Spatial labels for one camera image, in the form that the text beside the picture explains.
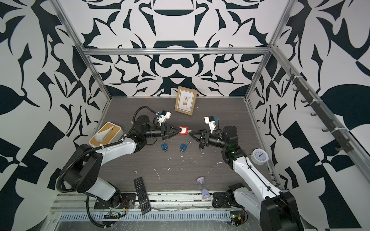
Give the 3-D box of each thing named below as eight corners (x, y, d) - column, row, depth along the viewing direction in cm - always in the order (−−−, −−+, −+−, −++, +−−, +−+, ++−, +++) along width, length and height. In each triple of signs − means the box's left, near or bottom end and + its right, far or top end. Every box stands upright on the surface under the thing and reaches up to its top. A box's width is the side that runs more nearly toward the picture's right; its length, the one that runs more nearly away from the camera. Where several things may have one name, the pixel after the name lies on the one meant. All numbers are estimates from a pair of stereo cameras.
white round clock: (252, 164, 90) (256, 161, 86) (249, 152, 96) (252, 148, 91) (266, 164, 90) (270, 161, 86) (262, 152, 96) (265, 148, 91)
